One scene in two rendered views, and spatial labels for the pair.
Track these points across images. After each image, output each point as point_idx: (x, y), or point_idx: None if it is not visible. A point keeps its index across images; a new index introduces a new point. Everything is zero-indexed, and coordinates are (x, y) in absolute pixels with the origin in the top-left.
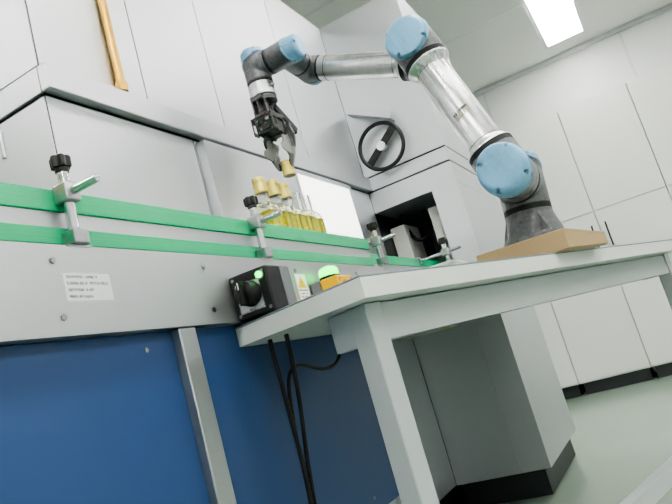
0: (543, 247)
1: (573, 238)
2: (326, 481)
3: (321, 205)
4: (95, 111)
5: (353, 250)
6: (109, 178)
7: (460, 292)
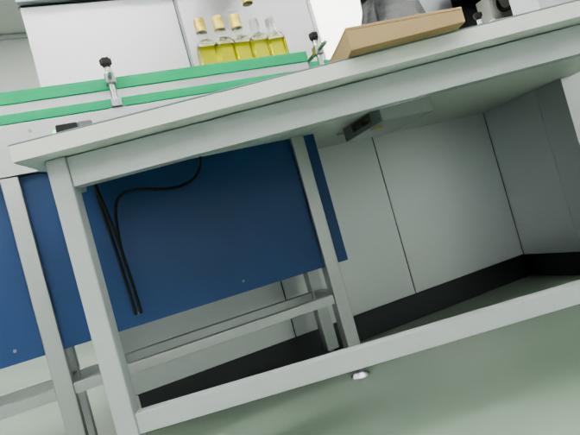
0: (343, 52)
1: (367, 36)
2: (173, 270)
3: (341, 9)
4: (66, 4)
5: (276, 68)
6: (78, 54)
7: (184, 129)
